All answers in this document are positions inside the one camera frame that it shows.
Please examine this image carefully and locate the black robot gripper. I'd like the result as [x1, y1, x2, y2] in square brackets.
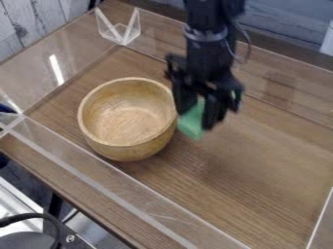
[165, 27, 244, 130]

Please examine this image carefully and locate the green rectangular block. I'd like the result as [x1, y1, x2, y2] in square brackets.
[175, 90, 241, 142]

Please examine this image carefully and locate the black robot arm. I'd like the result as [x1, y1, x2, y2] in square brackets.
[165, 0, 247, 130]

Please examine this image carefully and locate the brown wooden bowl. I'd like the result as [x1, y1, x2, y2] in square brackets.
[76, 77, 176, 161]

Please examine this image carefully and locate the blue object at left edge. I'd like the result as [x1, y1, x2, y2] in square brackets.
[0, 103, 17, 114]

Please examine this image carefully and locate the black metal table leg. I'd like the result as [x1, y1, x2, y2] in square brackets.
[48, 194, 64, 218]

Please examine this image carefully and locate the clear acrylic corner bracket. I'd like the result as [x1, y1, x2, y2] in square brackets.
[94, 8, 140, 46]

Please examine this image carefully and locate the clear acrylic tray wall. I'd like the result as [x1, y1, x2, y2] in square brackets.
[0, 1, 333, 249]

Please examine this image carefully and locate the black cable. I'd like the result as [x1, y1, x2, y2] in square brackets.
[0, 212, 66, 249]

